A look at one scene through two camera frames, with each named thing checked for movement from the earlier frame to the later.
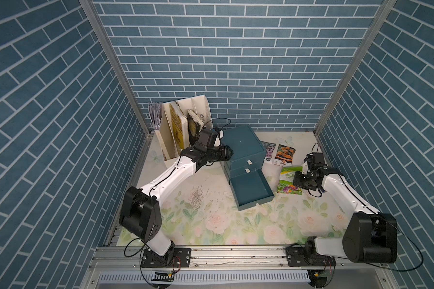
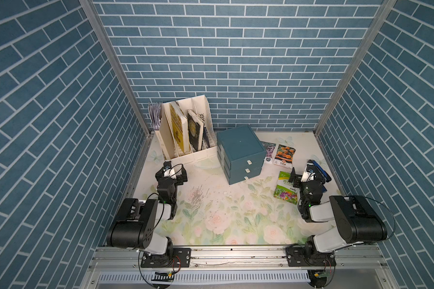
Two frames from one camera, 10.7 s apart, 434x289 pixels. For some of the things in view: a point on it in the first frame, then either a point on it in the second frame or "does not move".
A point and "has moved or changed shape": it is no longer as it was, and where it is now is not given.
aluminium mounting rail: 113,258 does not move
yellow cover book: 180,126 does not move
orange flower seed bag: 284,156 does not move
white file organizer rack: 182,121 does not move
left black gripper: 223,153 → 179,180
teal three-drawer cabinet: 243,169 has moved or changed shape
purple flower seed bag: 269,147 does not move
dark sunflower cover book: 194,124 does not move
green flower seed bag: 285,185 has moved or changed shape
